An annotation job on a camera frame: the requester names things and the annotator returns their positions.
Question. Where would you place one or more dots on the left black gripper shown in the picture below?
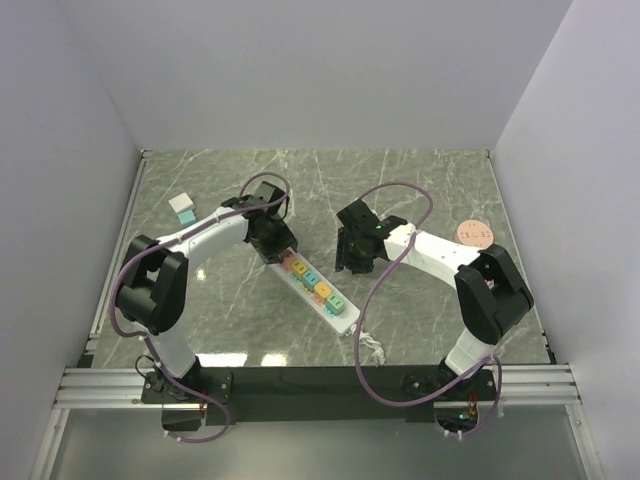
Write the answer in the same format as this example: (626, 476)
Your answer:
(285, 240)

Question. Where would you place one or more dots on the white charger plug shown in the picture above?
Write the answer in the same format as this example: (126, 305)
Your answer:
(181, 203)

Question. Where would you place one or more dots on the white multicolour power strip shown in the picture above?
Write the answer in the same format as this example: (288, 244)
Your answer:
(342, 324)

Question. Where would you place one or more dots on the yellow adapter plug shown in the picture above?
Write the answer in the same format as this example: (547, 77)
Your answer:
(322, 290)
(298, 268)

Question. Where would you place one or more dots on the round pink power socket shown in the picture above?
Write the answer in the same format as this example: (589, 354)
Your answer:
(474, 233)

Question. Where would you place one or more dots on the teal charger plug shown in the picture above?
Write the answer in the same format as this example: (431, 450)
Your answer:
(187, 218)

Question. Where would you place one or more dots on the teal adapter plug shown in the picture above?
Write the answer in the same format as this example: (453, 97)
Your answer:
(310, 279)

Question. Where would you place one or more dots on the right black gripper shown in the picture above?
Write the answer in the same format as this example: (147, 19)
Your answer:
(343, 257)

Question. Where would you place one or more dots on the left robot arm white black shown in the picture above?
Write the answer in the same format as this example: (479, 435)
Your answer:
(149, 294)

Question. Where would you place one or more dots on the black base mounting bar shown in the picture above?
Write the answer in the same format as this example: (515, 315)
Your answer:
(271, 394)

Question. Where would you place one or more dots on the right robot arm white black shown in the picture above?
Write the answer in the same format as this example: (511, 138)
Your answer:
(493, 296)

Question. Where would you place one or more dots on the green adapter plug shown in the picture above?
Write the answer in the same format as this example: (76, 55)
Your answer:
(335, 304)

